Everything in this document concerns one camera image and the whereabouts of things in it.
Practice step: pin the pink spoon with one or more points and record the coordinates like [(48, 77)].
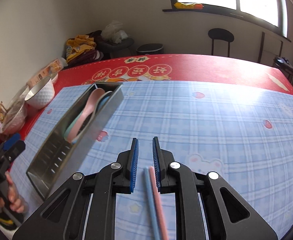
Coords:
[(89, 109)]

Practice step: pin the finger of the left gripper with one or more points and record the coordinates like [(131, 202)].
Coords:
[(12, 140)]

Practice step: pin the white dimpled bowl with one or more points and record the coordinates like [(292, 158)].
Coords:
[(41, 94)]

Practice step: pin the black round-back chair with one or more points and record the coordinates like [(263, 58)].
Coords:
[(220, 35)]

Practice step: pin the dark wooden chair frame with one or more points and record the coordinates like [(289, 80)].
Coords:
[(270, 48)]

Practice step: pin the snack package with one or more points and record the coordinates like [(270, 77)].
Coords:
[(53, 67)]

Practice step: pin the dark blue spoon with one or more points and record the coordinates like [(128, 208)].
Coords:
[(104, 98)]

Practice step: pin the red printed table mat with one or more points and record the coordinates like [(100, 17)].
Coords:
[(199, 67)]

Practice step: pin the white plastic bag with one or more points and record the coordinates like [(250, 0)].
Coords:
[(114, 32)]

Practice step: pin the small black side table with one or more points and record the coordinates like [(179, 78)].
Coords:
[(284, 66)]

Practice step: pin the stainless steel utensil tray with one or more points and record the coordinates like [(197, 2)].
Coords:
[(65, 148)]

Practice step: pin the black round stool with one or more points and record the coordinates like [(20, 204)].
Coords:
[(150, 49)]

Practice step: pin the yellow and maroon clothes pile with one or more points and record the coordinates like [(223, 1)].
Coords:
[(83, 49)]

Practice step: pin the green spoon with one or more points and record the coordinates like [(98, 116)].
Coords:
[(71, 125)]

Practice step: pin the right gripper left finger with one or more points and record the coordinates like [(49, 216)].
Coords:
[(126, 181)]

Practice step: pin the left hand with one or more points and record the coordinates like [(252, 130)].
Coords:
[(17, 202)]

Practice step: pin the steel bowl with plastic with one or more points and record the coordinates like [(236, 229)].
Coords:
[(16, 113)]

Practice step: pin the yellow item on windowsill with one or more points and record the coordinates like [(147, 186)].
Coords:
[(188, 6)]

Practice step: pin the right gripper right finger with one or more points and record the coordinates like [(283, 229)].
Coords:
[(167, 178)]

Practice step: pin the blue plaid placemat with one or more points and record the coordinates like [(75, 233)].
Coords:
[(261, 173)]

